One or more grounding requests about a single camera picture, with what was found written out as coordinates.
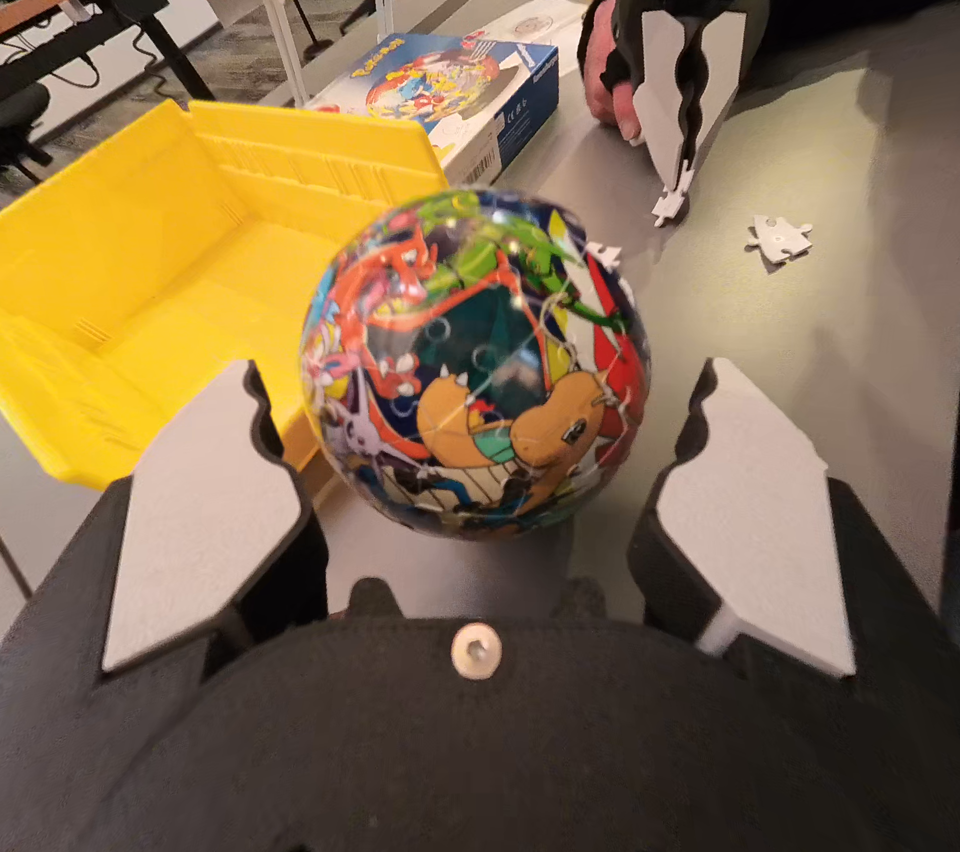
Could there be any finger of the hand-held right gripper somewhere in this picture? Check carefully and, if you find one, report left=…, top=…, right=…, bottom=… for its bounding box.
left=682, top=14, right=747, bottom=192
left=635, top=11, right=698, bottom=193

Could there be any white instruction sheet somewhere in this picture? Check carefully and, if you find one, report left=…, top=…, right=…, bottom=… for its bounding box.
left=463, top=0, right=601, bottom=55

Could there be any black framed desk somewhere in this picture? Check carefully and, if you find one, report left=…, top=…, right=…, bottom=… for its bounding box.
left=0, top=0, right=222, bottom=109

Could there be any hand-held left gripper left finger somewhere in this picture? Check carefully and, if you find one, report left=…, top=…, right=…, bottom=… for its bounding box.
left=101, top=361, right=332, bottom=675

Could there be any colourful puzzle ball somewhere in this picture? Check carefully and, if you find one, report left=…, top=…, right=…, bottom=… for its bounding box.
left=297, top=187, right=653, bottom=543

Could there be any printed puzzle box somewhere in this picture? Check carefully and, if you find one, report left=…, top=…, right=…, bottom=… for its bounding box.
left=304, top=30, right=561, bottom=187

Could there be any black office chair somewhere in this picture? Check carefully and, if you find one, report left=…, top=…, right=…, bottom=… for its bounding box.
left=0, top=83, right=53, bottom=187

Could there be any yellow plastic bin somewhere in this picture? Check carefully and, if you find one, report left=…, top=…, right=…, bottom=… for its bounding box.
left=0, top=99, right=451, bottom=493

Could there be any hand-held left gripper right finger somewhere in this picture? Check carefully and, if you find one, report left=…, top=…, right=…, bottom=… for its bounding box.
left=625, top=358, right=857, bottom=678

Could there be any person's right hand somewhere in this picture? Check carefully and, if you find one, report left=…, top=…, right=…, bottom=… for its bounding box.
left=579, top=0, right=646, bottom=145

